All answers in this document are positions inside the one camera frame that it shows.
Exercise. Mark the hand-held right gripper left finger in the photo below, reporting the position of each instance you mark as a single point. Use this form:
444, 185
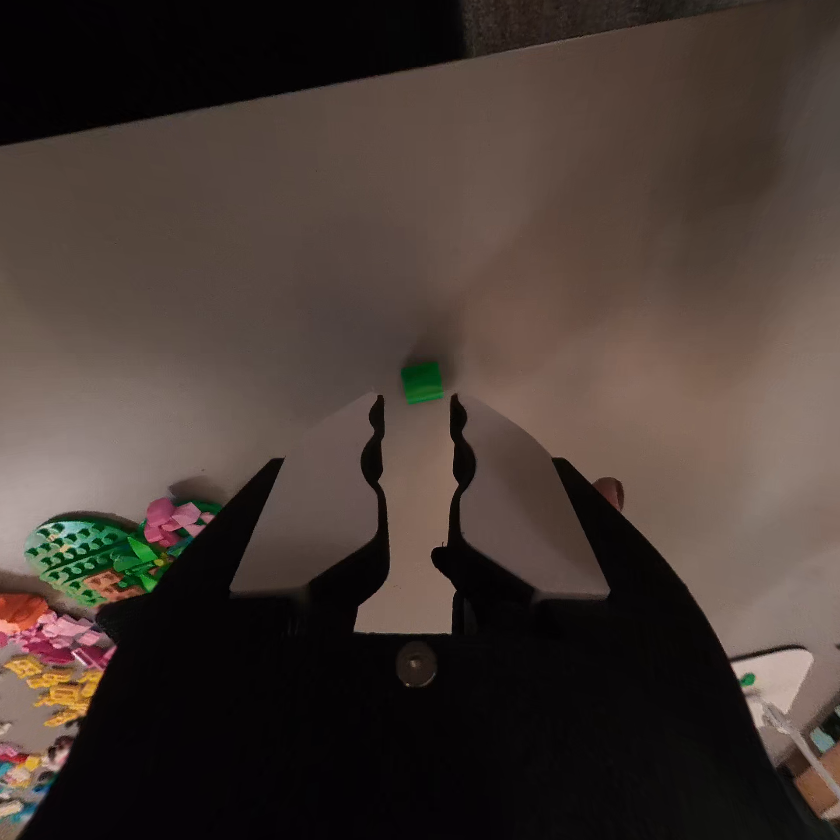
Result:
315, 512

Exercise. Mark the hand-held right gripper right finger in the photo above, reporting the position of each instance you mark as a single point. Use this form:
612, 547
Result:
525, 512

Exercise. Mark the green smooth tile brick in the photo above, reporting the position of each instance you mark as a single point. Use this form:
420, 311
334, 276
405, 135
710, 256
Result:
422, 384

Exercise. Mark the person's right hand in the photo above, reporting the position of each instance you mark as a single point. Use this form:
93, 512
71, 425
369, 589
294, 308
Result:
610, 492

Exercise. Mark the green plant brick model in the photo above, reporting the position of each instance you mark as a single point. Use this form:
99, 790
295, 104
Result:
72, 551

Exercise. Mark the wooden book stand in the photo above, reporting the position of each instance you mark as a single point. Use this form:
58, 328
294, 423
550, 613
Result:
781, 676

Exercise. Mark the pile of assorted colourful bricks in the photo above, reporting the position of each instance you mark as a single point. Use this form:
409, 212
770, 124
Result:
59, 692

